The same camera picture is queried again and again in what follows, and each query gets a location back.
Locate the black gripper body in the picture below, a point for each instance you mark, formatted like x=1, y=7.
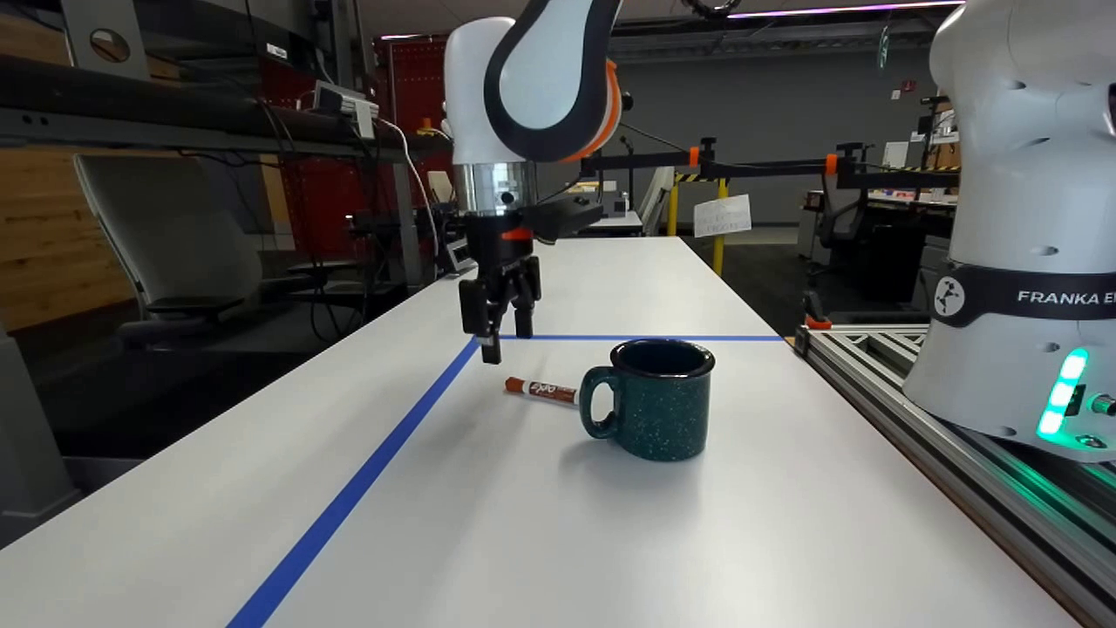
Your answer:
x=502, y=248

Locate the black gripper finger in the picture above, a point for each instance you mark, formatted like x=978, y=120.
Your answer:
x=527, y=296
x=490, y=317

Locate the white marker with orange cap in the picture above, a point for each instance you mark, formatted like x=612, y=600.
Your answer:
x=544, y=387

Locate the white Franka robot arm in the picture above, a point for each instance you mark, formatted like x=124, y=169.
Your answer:
x=1025, y=176

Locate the blue tape strip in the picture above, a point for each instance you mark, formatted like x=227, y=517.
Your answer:
x=581, y=335
x=352, y=494

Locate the dark green speckled mug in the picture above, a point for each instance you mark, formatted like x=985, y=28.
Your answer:
x=666, y=406

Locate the red cabinet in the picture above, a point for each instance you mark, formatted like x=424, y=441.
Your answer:
x=317, y=196

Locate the white power box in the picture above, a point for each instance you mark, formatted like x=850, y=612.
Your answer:
x=352, y=106

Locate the white paper sign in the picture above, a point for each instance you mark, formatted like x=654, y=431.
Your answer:
x=723, y=214

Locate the black rod with orange joints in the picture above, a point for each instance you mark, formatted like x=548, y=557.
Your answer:
x=768, y=166

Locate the grey office chair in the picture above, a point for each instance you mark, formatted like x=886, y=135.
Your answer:
x=175, y=231

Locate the cluttered black workbench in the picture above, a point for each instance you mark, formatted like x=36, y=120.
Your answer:
x=883, y=248

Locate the black shelf beam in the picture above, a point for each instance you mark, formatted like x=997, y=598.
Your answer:
x=141, y=110

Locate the grey box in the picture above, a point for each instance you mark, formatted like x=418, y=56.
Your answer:
x=23, y=441

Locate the yellow post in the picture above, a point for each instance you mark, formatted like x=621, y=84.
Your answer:
x=721, y=257

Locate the wooden wall panel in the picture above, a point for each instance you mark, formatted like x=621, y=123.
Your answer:
x=46, y=244

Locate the aluminium mounting frame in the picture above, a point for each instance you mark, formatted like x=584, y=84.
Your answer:
x=990, y=500

